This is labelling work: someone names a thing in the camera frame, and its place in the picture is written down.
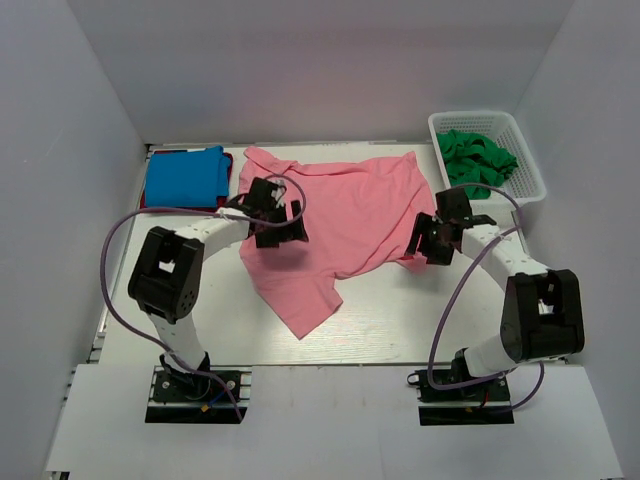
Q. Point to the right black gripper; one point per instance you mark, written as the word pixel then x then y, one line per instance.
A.
pixel 424 221

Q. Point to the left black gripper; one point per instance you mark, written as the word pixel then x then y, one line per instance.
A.
pixel 292 232

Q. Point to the pink t shirt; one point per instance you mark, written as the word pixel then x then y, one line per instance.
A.
pixel 358 217

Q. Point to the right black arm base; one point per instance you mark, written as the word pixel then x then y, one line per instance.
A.
pixel 488 403

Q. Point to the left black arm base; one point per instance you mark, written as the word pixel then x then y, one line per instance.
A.
pixel 170 403

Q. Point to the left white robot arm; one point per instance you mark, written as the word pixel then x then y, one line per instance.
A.
pixel 166 278

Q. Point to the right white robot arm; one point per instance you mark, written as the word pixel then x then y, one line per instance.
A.
pixel 542 315

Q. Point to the folded blue t shirt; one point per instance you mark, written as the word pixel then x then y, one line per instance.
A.
pixel 185 175

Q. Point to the green t shirt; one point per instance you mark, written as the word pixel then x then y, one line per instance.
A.
pixel 474 158

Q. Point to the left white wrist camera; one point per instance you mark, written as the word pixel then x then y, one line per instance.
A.
pixel 279 192

